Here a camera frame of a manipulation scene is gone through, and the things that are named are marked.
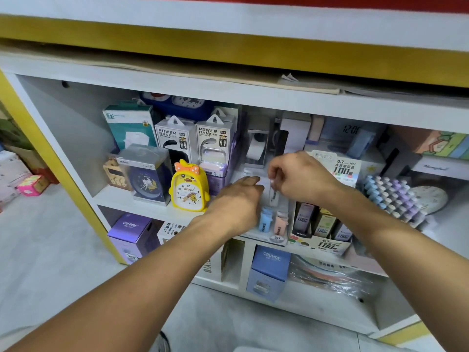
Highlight white hanging accessory box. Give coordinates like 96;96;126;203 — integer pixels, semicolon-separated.
196;106;239;173
155;115;199;164

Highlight teal white box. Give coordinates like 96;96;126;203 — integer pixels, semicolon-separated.
103;105;161;151

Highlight person's right forearm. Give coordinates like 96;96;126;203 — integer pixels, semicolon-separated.
326;188;469;352

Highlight assorted small colourful boxes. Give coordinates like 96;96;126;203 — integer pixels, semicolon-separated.
0;106;58;210

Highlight pastel sticky notes pack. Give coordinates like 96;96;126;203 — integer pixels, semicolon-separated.
392;128;469;160

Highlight stack of wrapped discs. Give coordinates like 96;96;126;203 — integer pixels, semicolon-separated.
289;253;375;298

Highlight grey sneaker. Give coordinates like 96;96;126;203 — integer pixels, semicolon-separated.
150;332;171;352

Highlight purple box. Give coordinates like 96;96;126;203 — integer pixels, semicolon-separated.
107;212;160;264

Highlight yellow alarm clock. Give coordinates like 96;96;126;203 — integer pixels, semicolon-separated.
169;161;211;212

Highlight white long box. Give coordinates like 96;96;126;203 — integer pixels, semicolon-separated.
410;156;469;180

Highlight flat cardboard sheets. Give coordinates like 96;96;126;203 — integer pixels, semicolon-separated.
44;47;469;96

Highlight red banner strip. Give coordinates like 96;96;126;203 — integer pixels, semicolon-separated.
147;0;469;13

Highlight blue small carton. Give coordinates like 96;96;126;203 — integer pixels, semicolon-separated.
246;245;292;303

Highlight clear plastic tray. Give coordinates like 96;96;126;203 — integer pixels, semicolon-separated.
238;168;292;246

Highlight white tall box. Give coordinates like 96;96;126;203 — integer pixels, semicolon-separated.
278;117;312;154

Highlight small tan alarm clock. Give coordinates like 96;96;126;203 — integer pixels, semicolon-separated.
103;157;131;191

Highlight person's right hand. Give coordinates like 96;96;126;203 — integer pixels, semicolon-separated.
267;152;341;210

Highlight white shelf with yellow trim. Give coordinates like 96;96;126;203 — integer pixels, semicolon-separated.
0;0;469;345

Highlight white refill display box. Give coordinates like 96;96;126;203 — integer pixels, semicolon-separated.
287;150;362;255

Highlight grey digital clock box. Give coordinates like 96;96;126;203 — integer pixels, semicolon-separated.
319;117;382;158

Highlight white round clock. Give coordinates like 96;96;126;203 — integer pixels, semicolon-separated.
410;185;449;215

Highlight person's left hand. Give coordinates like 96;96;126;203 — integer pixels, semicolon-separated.
207;176;265;235

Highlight clear boxed dark clock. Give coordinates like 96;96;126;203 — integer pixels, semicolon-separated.
117;144;173;206

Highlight large white cardboard box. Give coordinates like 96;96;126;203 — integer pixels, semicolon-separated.
157;221;224;282

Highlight person's left forearm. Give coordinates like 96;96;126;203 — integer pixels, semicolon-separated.
7;209;239;352

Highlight purple translucent container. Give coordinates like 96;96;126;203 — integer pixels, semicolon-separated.
209;161;234;195

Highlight tape dispenser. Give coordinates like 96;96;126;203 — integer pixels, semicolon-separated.
244;128;269;164

